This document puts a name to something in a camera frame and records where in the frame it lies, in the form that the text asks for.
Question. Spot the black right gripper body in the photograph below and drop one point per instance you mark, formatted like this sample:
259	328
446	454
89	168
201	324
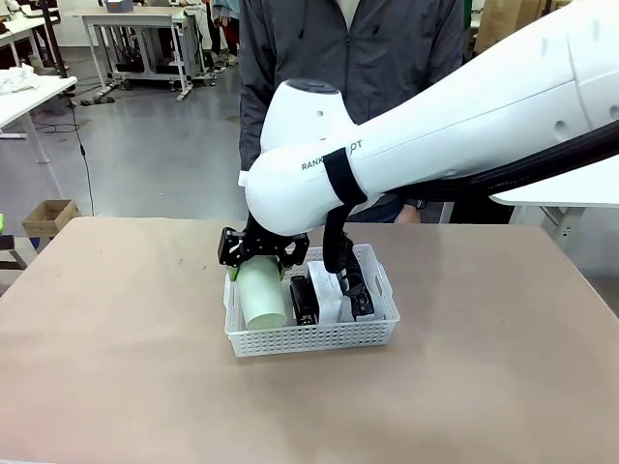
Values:
268	245

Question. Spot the right gripper black green-tipped finger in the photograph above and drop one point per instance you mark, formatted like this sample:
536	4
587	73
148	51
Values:
232	251
299	251

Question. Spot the black stapler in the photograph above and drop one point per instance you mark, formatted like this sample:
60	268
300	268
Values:
304	299

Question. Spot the pale green plastic cup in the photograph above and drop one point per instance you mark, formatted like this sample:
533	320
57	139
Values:
261	299

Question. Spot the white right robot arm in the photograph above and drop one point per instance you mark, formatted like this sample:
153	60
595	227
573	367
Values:
435	111

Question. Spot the person right forearm grey sleeve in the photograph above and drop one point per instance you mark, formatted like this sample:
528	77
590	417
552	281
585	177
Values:
249	135

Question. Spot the white perforated plastic basket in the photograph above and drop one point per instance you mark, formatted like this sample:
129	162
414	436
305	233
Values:
309	340

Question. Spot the person left hand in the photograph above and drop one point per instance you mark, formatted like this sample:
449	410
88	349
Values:
407	215

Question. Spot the open small cardboard box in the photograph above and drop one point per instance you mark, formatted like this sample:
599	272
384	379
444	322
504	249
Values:
48	220

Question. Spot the white table with crumpled cloth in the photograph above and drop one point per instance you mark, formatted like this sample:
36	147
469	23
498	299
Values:
34	101

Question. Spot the crumpled white cloth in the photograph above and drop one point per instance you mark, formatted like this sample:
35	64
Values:
19	79

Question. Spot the black clamp pole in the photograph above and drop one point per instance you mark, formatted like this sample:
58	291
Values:
54	43

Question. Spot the bystander legs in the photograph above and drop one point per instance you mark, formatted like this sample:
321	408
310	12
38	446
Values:
227	34

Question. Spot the person torso grey jacket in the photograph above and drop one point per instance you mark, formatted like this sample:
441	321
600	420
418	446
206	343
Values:
387	53

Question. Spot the white desk with metal legs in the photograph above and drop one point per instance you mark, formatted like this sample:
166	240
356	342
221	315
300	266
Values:
140	19

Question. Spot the small blue box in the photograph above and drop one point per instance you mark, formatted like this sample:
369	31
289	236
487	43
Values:
118	6

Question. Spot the large white side table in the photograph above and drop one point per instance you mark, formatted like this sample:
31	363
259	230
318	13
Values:
556	193

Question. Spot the bystander in green top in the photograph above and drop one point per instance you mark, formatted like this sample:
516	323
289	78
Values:
468	12

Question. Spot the large cardboard box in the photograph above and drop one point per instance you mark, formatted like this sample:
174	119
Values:
498	24

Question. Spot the black floor base plate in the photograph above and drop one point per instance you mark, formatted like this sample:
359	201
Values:
97	100

